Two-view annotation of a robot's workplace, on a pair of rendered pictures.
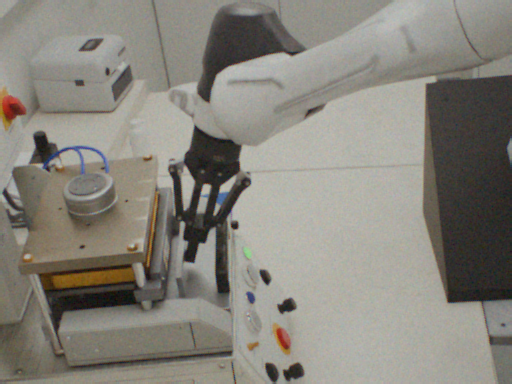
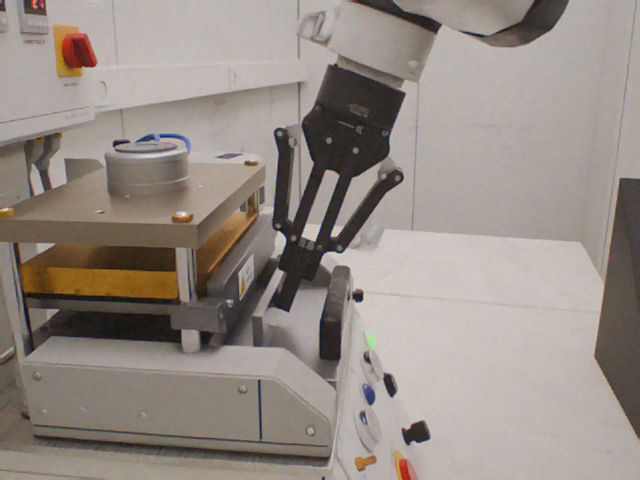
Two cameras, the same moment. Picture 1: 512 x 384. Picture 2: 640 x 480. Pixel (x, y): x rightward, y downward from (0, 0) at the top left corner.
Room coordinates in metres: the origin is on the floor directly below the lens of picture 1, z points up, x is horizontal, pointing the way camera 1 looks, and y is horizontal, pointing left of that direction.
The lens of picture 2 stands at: (0.40, 0.01, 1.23)
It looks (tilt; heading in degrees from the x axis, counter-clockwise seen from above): 17 degrees down; 0
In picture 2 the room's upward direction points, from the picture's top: straight up
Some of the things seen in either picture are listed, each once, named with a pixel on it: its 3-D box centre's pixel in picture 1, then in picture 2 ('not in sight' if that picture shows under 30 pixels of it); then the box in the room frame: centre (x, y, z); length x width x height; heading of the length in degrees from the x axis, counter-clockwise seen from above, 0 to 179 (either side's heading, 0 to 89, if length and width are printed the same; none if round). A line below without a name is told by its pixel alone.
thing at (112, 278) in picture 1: (100, 224); (156, 226); (0.99, 0.18, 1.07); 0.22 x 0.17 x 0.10; 174
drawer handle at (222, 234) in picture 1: (222, 253); (336, 306); (0.96, 0.00, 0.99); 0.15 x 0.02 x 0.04; 174
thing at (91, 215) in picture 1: (79, 213); (129, 205); (1.01, 0.21, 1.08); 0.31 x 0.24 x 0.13; 174
